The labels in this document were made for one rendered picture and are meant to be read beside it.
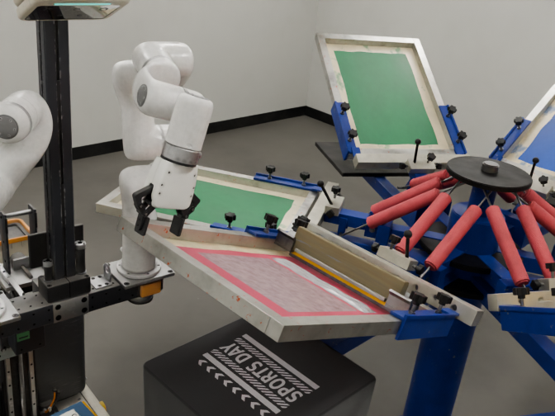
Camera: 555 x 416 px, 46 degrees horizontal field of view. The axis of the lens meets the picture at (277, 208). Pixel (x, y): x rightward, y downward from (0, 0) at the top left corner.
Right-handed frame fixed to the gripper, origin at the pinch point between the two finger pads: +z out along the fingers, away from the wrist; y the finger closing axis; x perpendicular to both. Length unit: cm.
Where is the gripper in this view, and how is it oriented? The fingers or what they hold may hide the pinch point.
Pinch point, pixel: (158, 229)
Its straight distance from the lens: 137.4
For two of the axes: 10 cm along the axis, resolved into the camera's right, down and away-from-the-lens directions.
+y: -6.5, -0.5, -7.6
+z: -3.0, 9.3, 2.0
